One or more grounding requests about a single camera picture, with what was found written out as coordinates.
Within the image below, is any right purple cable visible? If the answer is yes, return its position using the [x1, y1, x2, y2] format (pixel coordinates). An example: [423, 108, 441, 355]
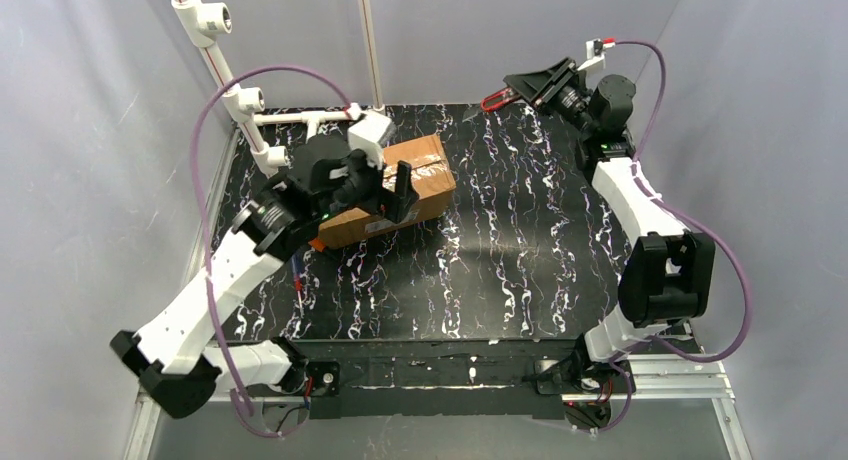
[612, 40, 755, 366]

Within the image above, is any orange handled screwdriver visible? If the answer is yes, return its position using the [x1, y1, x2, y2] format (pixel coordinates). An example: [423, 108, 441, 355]
[309, 238, 327, 252]

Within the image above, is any brown cardboard express box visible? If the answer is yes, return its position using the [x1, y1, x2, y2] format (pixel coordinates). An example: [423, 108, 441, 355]
[316, 133, 458, 252]

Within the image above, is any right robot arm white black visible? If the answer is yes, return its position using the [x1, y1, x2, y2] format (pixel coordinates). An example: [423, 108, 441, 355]
[504, 58, 716, 363]

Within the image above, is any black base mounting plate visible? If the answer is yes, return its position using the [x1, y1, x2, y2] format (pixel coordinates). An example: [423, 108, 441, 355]
[242, 336, 704, 421]

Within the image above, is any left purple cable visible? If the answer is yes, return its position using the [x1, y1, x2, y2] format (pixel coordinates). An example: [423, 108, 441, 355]
[189, 64, 352, 440]

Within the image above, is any purple cable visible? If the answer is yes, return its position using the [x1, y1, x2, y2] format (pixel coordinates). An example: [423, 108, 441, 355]
[612, 40, 755, 366]
[189, 64, 352, 440]

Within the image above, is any white pvc pipe frame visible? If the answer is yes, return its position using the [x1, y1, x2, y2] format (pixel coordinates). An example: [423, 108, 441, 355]
[170, 0, 385, 173]

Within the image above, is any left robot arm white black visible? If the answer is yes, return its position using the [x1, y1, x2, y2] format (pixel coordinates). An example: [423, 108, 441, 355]
[110, 135, 419, 419]

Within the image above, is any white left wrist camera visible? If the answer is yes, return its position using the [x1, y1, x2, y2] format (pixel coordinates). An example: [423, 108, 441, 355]
[345, 103, 397, 170]

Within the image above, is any blue red small screwdriver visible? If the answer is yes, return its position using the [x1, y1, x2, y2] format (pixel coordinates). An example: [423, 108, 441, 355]
[290, 253, 305, 312]

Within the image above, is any red black utility knife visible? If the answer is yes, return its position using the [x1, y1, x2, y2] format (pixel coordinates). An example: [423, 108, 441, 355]
[462, 87, 521, 122]

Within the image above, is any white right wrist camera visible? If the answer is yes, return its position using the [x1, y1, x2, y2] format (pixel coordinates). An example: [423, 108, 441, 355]
[577, 37, 616, 75]

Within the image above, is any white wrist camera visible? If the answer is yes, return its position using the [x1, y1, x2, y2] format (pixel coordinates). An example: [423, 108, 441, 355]
[577, 37, 616, 75]
[345, 103, 397, 170]

